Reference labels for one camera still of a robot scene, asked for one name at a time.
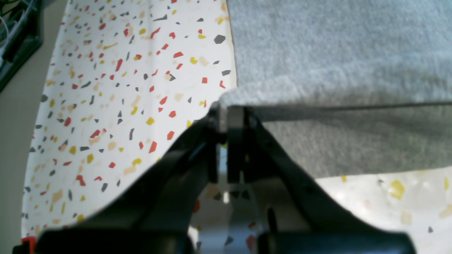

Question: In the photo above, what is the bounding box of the red table corner clamp left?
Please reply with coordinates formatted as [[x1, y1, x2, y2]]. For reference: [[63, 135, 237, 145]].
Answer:
[[12, 237, 37, 254]]

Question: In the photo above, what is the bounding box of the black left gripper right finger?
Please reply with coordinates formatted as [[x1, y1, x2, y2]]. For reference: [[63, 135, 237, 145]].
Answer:
[[226, 106, 416, 254]]

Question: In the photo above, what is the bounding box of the grey T-shirt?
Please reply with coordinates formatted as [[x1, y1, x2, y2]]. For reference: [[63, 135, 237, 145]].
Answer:
[[220, 0, 452, 177]]

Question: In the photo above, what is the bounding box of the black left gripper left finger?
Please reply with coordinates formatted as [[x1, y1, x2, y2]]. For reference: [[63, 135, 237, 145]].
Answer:
[[35, 106, 219, 254]]

